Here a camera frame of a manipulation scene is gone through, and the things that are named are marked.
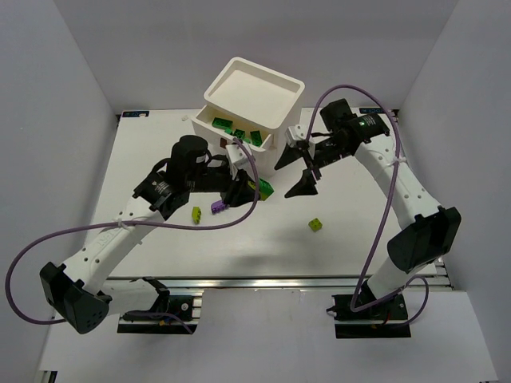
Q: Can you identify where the green square lego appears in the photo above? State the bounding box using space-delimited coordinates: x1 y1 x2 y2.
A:
259 178 274 201

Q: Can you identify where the dark green long lego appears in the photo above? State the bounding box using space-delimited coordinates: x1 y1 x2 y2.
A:
212 117 233 130

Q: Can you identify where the white drawer cabinet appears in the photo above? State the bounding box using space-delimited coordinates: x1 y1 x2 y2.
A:
204 57 305 162

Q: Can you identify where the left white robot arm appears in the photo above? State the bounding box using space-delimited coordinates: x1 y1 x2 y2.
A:
40 135 259 334

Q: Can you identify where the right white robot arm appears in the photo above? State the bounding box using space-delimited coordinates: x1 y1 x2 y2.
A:
275 99 461 309

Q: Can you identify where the right blue label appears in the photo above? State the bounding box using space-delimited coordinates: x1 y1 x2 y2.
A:
358 107 386 114

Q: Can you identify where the blue label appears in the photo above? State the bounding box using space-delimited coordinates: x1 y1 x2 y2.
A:
121 110 149 118
358 107 386 114

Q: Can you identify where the purple rounded lego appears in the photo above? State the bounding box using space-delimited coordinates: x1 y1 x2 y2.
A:
210 200 229 215

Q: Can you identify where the lime square lego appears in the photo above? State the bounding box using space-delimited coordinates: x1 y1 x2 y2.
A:
308 218 323 232

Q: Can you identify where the left blue label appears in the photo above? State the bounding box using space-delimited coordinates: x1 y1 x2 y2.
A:
121 110 149 118

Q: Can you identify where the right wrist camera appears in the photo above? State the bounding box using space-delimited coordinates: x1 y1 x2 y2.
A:
284 124 311 149

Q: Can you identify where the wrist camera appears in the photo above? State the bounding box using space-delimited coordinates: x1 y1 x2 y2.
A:
225 143 256 180
284 124 311 149

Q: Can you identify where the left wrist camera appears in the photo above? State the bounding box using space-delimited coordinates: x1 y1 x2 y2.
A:
225 143 256 180

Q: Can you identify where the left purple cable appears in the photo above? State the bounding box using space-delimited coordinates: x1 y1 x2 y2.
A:
7 137 260 334

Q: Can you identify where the purple cable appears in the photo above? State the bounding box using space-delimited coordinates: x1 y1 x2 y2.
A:
7 137 260 334
311 84 431 329

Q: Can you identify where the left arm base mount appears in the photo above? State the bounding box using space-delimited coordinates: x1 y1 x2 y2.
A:
117 277 200 335

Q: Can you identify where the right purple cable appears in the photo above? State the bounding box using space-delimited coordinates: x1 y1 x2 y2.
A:
311 84 431 329

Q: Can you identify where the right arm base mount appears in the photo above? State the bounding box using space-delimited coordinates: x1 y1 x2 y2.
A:
326 294 411 339

